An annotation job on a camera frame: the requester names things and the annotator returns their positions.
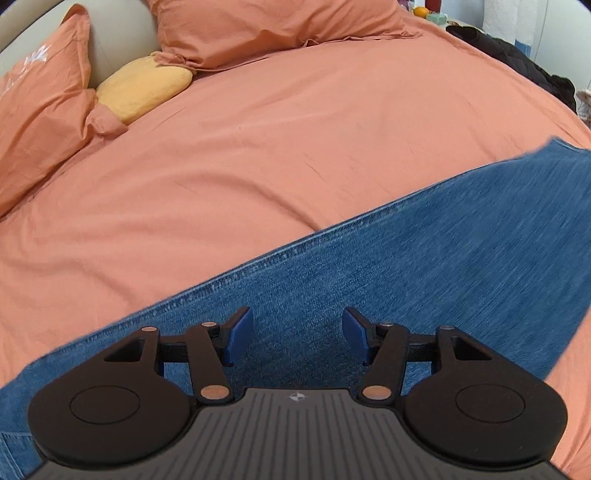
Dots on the black jacket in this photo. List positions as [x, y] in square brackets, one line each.
[508, 53]

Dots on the orange bed cover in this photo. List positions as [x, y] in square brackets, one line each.
[277, 138]

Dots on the yellow pillow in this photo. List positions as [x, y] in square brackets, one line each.
[138, 87]

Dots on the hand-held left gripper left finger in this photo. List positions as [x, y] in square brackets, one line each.
[240, 330]

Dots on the beige fluffy cloth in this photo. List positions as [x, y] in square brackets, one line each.
[584, 105]

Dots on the blue denim pants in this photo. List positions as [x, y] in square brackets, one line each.
[415, 240]

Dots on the orange fruit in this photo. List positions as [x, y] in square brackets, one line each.
[420, 11]

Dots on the beige padded headboard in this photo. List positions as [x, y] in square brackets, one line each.
[115, 37]

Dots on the white curtain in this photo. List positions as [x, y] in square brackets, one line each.
[503, 18]

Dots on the pale green box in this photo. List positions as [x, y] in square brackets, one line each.
[437, 19]

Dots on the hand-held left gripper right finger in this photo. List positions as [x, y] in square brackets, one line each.
[354, 330]

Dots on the orange embroidered pillow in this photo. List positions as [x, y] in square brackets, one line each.
[41, 106]
[277, 27]

